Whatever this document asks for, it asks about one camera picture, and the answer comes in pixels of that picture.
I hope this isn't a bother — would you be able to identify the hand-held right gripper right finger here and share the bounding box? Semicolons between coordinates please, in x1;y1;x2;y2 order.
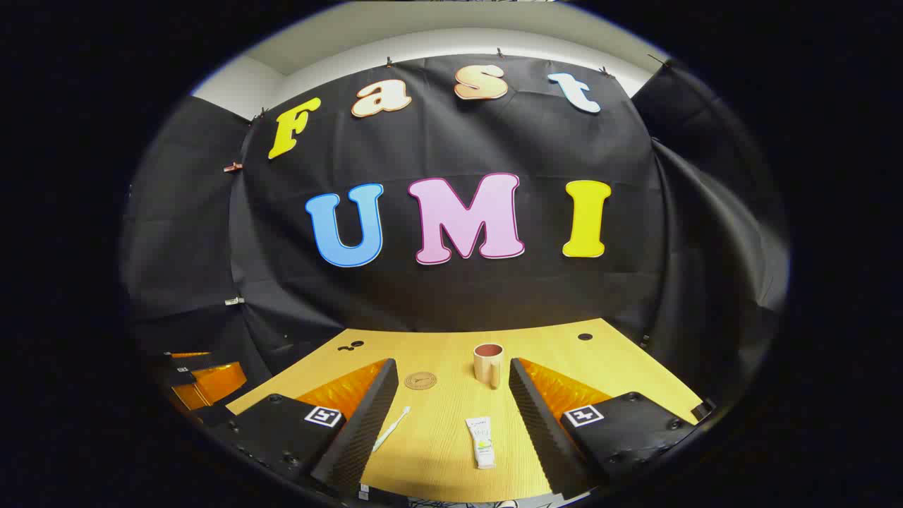
509;357;699;499

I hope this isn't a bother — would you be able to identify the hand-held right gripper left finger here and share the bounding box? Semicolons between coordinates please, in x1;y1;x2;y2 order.
212;358;400;498

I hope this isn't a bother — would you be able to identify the pale green toothbrush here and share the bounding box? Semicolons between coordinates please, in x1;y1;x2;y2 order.
372;406;412;453

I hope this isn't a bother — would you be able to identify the white toothpaste tube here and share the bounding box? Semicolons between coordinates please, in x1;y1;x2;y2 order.
465;416;497;470

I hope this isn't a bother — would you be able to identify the beige cup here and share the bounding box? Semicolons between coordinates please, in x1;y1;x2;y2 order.
473;343;504;390

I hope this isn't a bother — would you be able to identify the wooden desktop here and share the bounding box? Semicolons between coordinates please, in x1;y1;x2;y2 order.
226;317;706;503

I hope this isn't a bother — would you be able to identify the black backdrop cloth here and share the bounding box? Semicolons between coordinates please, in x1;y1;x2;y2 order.
120;53;791;417

